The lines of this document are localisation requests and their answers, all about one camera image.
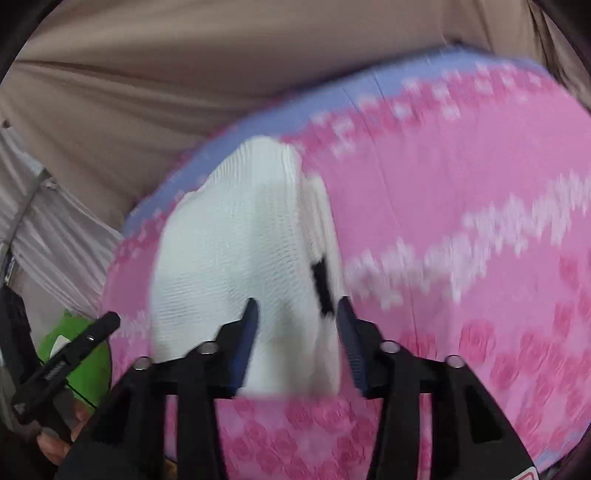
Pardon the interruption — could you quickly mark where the white knitted garment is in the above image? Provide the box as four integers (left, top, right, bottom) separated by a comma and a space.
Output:
148, 136, 345, 396

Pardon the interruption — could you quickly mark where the person's left hand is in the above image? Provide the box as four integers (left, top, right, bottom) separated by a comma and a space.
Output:
36, 401, 91, 466

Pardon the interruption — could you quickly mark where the green plush toy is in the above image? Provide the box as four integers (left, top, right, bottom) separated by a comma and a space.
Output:
36, 311, 112, 407

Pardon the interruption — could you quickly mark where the grey striped curtain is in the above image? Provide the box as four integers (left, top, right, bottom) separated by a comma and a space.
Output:
1, 125, 122, 317

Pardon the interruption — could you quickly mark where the pink floral quilt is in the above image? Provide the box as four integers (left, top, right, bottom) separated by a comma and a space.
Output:
102, 48, 590, 470

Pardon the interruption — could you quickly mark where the beige bed sheet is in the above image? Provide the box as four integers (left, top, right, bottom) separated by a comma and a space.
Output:
1, 1, 590, 227

